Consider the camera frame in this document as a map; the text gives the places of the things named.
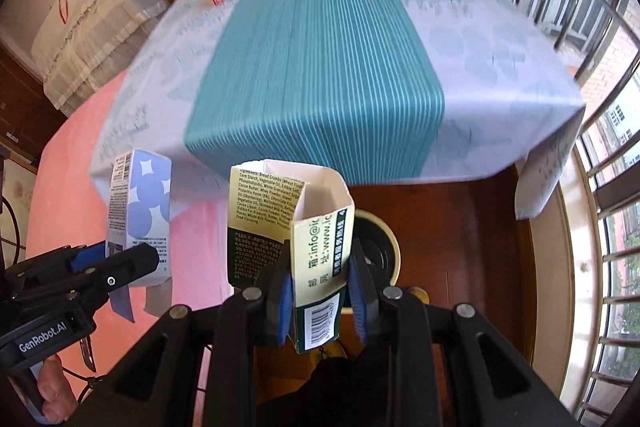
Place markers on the right yellow knitted slipper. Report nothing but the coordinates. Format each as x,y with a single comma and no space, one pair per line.
420,294

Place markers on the dark green cracker box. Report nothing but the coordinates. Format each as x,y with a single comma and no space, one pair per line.
292,223

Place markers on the person left hand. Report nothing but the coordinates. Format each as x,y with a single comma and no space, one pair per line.
59,400

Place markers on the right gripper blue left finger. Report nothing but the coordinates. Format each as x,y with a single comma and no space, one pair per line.
279,301

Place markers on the blue trash bin cream rim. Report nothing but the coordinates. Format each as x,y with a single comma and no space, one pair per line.
380,248

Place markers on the blue white patterned tablecloth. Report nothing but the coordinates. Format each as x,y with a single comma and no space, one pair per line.
382,91

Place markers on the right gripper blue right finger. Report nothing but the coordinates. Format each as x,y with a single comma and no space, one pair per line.
363,295

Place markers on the window metal grille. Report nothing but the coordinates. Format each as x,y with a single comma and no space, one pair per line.
599,42

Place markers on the yellow knitted slipper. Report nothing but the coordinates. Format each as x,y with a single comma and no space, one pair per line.
420,294
328,351

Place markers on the white blue small box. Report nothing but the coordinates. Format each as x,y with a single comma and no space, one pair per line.
138,212

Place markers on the left yellow knitted slipper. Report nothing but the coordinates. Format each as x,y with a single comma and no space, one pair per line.
328,351

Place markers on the white lace covered cabinet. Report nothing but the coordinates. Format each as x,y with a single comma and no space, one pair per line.
83,44

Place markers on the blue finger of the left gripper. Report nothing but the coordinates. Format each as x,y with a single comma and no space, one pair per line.
87,257
117,271

